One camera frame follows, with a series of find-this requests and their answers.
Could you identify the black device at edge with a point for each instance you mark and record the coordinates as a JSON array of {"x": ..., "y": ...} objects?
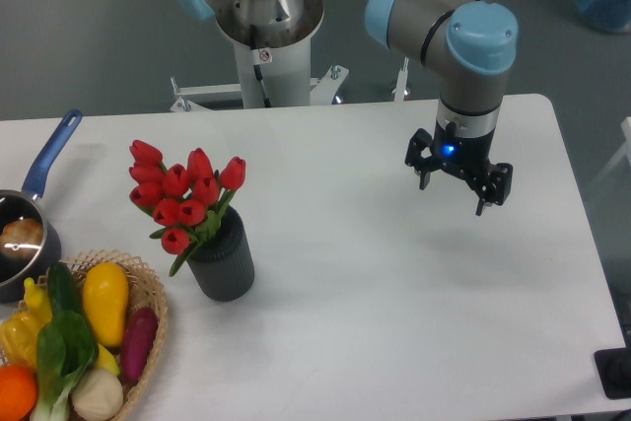
[{"x": 613, "y": 367}]

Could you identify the purple eggplant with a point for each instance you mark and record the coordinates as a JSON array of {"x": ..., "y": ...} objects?
[{"x": 137, "y": 343}]

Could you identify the green bok choy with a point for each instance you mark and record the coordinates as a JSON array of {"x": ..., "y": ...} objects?
[{"x": 66, "y": 349}]

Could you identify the brown bread roll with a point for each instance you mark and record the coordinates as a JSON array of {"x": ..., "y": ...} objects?
[{"x": 21, "y": 239}]

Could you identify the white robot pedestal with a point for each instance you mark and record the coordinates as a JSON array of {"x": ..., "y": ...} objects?
[{"x": 272, "y": 45}]

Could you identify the red tulip bouquet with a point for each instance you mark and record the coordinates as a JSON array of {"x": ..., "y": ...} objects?
[{"x": 188, "y": 201}]

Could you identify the small yellow gourd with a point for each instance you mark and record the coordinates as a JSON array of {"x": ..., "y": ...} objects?
[{"x": 37, "y": 301}]

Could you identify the yellow lemon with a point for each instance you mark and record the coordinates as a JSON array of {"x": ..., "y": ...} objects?
[{"x": 107, "y": 361}]

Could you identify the blue handled saucepan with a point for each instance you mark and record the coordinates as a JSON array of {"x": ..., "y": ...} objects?
[{"x": 24, "y": 203}]

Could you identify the woven wicker basket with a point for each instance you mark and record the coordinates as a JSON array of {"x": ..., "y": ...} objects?
[{"x": 145, "y": 290}]

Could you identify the dark green cucumber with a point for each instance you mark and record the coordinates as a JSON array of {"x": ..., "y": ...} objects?
[{"x": 62, "y": 290}]

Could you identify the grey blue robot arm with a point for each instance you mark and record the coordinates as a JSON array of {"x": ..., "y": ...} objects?
[{"x": 470, "y": 44}]

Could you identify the yellow bell pepper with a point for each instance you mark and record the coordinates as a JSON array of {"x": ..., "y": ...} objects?
[{"x": 19, "y": 335}]

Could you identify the yellow squash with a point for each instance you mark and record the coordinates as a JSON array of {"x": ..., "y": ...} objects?
[{"x": 105, "y": 300}]

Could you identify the dark grey ribbed vase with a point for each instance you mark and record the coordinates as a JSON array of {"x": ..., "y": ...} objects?
[{"x": 223, "y": 267}]

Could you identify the orange fruit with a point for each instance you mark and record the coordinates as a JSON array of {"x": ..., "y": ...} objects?
[{"x": 18, "y": 392}]

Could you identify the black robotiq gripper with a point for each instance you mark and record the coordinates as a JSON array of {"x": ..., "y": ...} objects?
[{"x": 465, "y": 158}]

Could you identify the white garlic bulb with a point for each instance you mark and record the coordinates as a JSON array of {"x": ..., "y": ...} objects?
[{"x": 98, "y": 395}]

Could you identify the white furniture frame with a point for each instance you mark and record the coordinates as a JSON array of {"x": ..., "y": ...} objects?
[{"x": 622, "y": 154}]

